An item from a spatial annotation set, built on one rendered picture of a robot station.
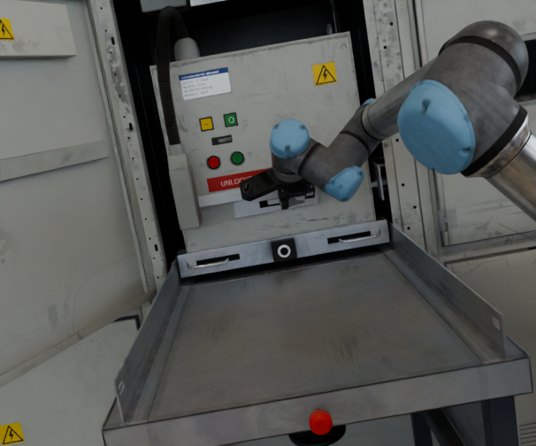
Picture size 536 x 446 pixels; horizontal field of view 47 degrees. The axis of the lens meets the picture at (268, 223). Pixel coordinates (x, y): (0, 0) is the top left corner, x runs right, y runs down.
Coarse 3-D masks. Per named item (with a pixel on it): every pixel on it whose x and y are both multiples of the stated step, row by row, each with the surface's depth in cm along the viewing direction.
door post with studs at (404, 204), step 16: (368, 0) 144; (384, 0) 144; (368, 16) 145; (384, 16) 144; (368, 32) 145; (384, 32) 145; (384, 48) 146; (384, 64) 146; (400, 64) 147; (384, 80) 147; (400, 80) 147; (384, 144) 150; (400, 144) 150; (400, 160) 151; (400, 176) 151; (400, 192) 152; (416, 192) 152; (400, 208) 153; (416, 208) 153; (400, 224) 154; (416, 224) 154; (416, 240) 154
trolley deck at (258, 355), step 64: (384, 256) 153; (192, 320) 129; (256, 320) 122; (320, 320) 116; (384, 320) 111; (192, 384) 98; (256, 384) 94; (320, 384) 91; (384, 384) 88; (448, 384) 88; (512, 384) 89
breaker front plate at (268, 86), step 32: (192, 64) 150; (224, 64) 150; (256, 64) 150; (288, 64) 150; (352, 64) 151; (224, 96) 151; (256, 96) 151; (288, 96) 152; (320, 96) 152; (352, 96) 152; (192, 128) 152; (224, 128) 153; (256, 128) 153; (320, 128) 153; (192, 160) 154; (224, 160) 154; (256, 160) 154; (320, 192) 156; (224, 224) 157; (256, 224) 157; (288, 224) 157; (320, 224) 158
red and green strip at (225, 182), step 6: (234, 174) 155; (240, 174) 155; (246, 174) 155; (252, 174) 155; (210, 180) 155; (216, 180) 155; (222, 180) 155; (228, 180) 155; (234, 180) 155; (240, 180) 155; (210, 186) 155; (216, 186) 155; (222, 186) 155; (228, 186) 155; (234, 186) 155
